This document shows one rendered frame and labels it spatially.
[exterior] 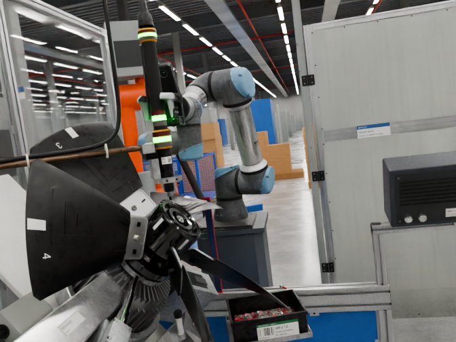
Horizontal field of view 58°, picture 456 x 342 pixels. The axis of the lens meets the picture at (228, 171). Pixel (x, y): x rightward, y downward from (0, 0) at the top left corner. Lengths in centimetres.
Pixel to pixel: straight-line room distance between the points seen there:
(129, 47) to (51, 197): 436
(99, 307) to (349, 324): 89
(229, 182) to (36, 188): 111
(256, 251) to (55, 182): 111
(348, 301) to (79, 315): 89
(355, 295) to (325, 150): 149
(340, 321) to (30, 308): 99
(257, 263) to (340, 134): 131
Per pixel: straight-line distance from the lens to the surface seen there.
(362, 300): 143
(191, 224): 95
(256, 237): 170
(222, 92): 155
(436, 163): 133
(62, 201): 75
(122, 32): 507
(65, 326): 77
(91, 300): 85
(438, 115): 287
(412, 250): 297
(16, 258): 101
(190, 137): 124
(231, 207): 175
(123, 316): 81
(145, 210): 97
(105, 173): 100
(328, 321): 148
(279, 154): 1025
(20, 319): 79
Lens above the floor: 141
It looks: 6 degrees down
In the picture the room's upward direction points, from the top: 7 degrees counter-clockwise
